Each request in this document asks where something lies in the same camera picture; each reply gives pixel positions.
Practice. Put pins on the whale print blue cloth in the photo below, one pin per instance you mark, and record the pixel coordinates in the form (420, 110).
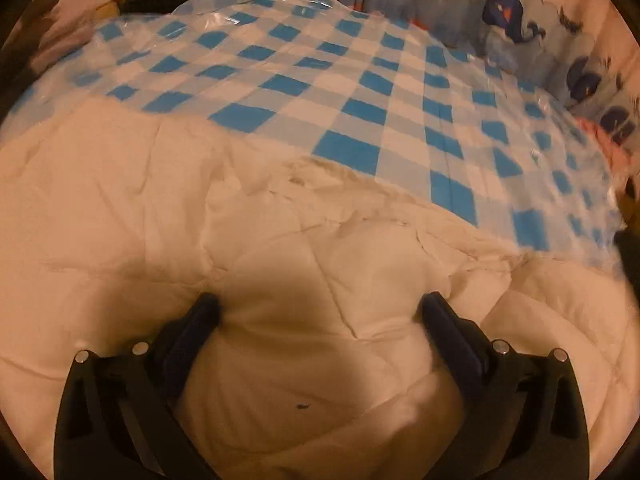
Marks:
(520, 10)

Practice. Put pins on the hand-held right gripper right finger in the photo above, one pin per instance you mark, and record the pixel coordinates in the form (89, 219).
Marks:
(450, 345)

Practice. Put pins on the pink cloth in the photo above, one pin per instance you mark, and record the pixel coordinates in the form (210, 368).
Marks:
(610, 150)

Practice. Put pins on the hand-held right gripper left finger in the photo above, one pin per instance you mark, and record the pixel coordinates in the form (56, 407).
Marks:
(192, 340)

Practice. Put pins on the blue checkered plastic sheet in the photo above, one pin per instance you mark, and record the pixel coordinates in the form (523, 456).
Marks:
(325, 85)

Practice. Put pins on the white quilted garment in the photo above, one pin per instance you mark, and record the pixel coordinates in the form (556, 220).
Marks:
(300, 270)

